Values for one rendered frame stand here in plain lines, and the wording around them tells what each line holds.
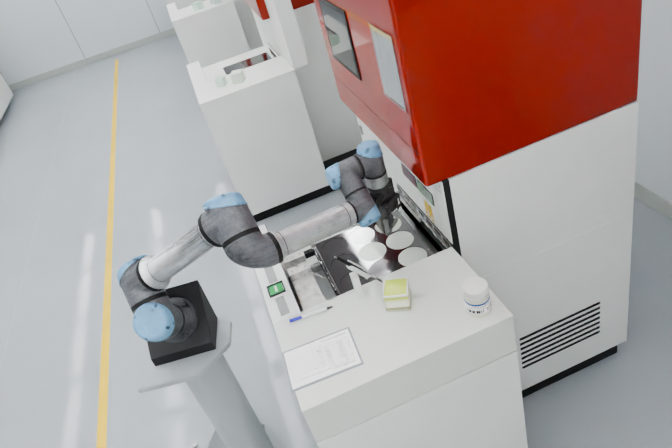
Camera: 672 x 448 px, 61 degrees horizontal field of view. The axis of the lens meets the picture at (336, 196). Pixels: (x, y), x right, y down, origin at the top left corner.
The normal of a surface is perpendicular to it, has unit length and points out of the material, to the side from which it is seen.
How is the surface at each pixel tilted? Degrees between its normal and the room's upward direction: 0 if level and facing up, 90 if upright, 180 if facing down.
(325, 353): 0
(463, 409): 90
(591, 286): 90
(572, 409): 0
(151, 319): 53
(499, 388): 90
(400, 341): 0
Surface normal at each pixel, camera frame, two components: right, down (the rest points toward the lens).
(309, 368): -0.25, -0.80
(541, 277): 0.31, 0.47
